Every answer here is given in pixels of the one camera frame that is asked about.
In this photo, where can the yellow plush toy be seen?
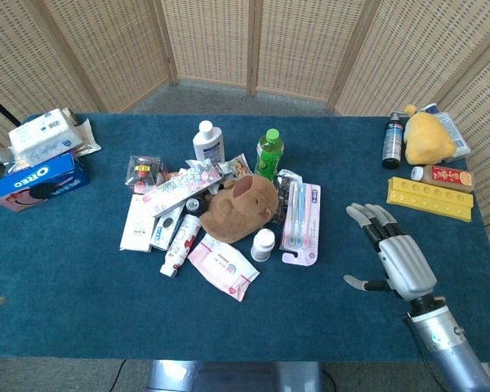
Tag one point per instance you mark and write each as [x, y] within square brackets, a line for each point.
[428, 139]

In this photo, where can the small printed snack packet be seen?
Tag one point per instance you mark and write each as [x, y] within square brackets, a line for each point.
[237, 166]

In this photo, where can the blue Oreo box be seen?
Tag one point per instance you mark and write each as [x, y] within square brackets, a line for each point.
[38, 183]

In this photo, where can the pink toothbrush pack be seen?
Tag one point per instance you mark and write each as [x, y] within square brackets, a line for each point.
[302, 224]

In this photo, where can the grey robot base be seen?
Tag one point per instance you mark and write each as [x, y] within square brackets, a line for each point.
[232, 376]

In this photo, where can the green tea bottle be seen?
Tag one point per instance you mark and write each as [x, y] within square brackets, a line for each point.
[269, 153]

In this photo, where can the white tissue pack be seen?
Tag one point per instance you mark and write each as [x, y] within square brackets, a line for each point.
[45, 136]

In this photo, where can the orange juice bottle red label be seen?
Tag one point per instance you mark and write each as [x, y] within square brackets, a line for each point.
[445, 177]

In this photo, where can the flat white tissue packet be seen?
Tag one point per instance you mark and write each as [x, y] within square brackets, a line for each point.
[136, 224]

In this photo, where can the white blue pouch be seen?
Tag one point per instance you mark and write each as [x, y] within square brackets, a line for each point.
[455, 130]

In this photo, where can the white blue toothpaste box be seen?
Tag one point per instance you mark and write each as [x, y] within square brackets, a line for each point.
[165, 230]

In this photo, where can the wicker folding screen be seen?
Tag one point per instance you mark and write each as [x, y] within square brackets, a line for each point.
[208, 41]

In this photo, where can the yellow plastic rack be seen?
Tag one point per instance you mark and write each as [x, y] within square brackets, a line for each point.
[428, 200]

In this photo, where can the blue table carpet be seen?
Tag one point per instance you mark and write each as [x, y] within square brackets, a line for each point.
[85, 306]

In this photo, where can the long floral box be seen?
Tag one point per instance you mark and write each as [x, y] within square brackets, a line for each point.
[183, 188]

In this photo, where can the black pole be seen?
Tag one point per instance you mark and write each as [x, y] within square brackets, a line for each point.
[0, 106]

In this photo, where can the white tube red cap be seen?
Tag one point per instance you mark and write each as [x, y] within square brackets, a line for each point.
[181, 247]

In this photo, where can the silver foil snack bag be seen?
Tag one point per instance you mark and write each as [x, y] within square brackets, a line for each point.
[283, 188]

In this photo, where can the pink wet wipes pack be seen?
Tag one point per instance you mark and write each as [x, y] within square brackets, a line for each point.
[222, 265]

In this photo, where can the white lotion bottle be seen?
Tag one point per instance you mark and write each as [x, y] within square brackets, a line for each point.
[208, 145]

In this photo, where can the clear box with red item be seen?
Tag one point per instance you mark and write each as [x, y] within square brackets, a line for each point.
[143, 171]

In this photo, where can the small white pill bottle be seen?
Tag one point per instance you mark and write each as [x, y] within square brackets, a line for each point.
[263, 245]

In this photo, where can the brown plush toy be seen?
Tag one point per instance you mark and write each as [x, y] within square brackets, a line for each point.
[239, 208]

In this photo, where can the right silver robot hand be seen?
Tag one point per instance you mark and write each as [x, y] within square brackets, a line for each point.
[406, 261]

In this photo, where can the black spray bottle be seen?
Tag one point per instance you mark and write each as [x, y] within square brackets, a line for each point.
[393, 141]

